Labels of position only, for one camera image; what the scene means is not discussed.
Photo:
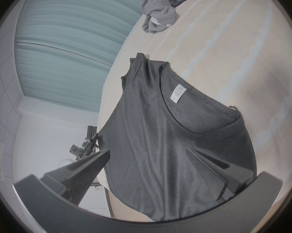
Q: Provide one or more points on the blue-green curtain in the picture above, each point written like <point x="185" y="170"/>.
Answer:
<point x="82" y="16"/>
<point x="58" y="76"/>

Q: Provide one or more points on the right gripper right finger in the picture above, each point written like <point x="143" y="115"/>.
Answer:
<point x="216" y="176"/>

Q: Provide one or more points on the black T-shirt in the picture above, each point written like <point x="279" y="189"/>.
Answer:
<point x="148" y="130"/>

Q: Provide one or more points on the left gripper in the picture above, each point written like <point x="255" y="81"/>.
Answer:
<point x="90" y="147"/>

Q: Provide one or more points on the bed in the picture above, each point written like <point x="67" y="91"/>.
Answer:
<point x="233" y="57"/>

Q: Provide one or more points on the grey garment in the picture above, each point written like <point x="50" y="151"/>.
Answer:
<point x="158" y="11"/>

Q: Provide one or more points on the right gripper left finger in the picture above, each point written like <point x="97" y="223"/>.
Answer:
<point x="82" y="176"/>

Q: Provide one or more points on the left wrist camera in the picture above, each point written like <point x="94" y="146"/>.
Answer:
<point x="91" y="132"/>

